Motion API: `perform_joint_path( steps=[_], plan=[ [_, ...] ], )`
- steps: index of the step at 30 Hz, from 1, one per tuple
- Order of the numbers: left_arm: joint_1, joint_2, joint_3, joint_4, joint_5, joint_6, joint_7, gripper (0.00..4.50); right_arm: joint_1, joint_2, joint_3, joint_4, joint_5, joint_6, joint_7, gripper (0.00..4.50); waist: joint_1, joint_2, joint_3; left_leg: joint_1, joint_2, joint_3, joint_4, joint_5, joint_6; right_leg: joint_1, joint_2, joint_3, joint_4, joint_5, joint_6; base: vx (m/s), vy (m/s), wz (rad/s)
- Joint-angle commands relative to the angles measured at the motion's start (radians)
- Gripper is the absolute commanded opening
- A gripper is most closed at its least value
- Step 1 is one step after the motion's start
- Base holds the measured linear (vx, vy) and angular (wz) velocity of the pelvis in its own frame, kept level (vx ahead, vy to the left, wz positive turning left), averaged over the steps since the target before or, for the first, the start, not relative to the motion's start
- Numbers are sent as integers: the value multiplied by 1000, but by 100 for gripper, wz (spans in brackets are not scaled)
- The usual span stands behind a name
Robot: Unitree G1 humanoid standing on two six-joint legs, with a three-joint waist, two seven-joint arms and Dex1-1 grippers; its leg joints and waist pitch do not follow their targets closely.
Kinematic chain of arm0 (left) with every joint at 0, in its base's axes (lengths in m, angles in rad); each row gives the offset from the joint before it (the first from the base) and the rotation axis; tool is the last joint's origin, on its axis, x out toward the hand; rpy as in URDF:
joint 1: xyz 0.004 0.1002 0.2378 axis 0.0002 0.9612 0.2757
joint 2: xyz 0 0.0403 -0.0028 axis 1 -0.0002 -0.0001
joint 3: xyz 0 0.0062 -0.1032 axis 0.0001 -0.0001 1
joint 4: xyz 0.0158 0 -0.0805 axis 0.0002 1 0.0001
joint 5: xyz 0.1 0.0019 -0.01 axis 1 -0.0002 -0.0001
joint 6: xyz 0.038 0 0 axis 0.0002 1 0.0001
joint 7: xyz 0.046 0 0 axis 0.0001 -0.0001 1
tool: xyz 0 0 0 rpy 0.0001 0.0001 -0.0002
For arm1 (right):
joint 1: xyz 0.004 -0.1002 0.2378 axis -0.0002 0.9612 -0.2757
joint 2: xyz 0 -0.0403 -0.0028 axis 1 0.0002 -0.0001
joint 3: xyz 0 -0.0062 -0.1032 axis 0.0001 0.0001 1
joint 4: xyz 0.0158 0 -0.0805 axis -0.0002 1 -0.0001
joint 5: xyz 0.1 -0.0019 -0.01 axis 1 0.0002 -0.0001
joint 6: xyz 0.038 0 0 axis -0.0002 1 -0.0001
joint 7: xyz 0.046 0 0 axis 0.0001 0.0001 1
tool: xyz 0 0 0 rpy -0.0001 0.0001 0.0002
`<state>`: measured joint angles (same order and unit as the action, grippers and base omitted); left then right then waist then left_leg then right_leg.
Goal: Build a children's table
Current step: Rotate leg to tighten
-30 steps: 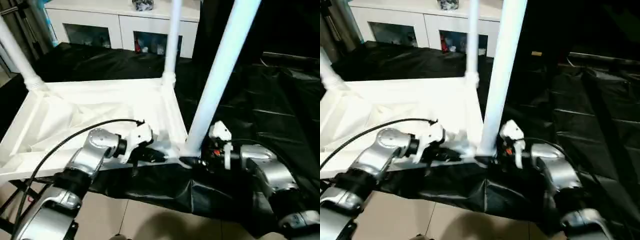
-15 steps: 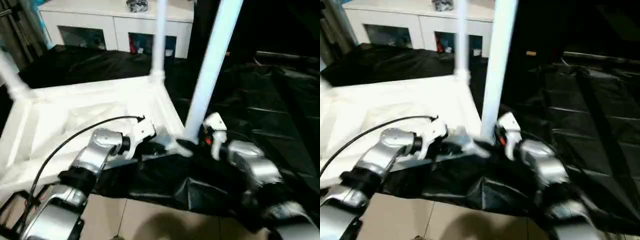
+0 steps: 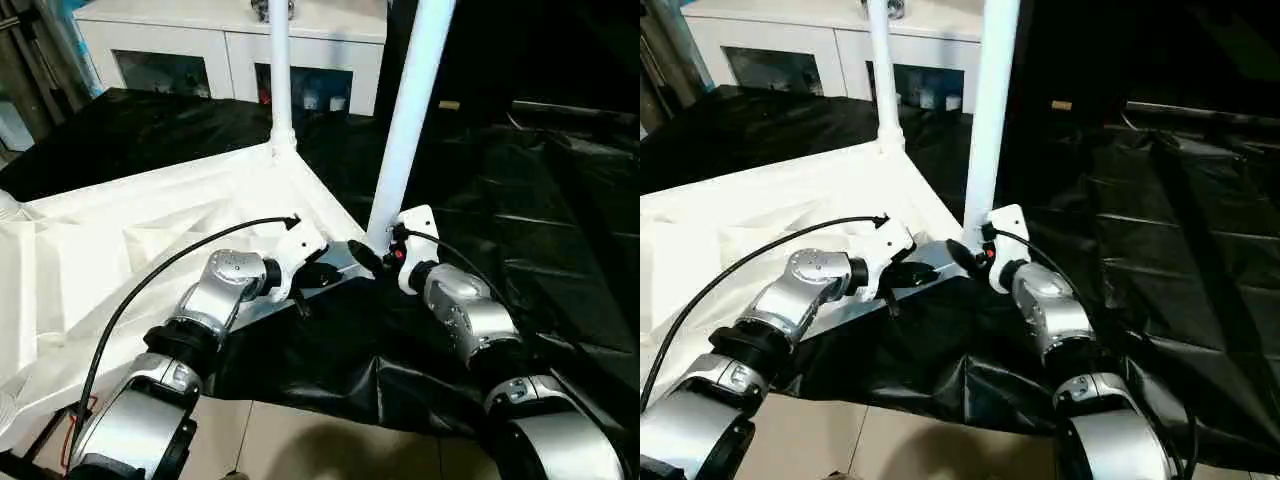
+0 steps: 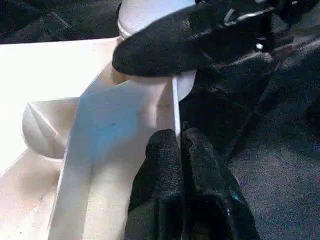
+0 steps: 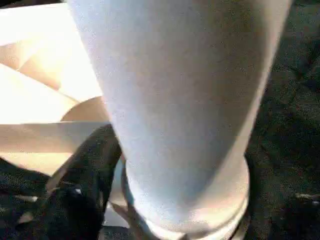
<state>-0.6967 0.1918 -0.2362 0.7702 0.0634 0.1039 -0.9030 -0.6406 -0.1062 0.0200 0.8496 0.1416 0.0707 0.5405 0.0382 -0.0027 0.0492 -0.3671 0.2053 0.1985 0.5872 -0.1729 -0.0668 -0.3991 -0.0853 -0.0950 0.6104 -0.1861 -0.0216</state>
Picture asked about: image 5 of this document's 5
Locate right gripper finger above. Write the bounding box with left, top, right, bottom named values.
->
left=14, top=123, right=124, bottom=240

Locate white plastic table top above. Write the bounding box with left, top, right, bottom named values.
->
left=0, top=1, right=132, bottom=230

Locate white plastic table leg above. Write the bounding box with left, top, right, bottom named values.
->
left=66, top=0, right=294, bottom=240

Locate black plastic mat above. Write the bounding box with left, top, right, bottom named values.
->
left=0, top=0, right=320, bottom=240

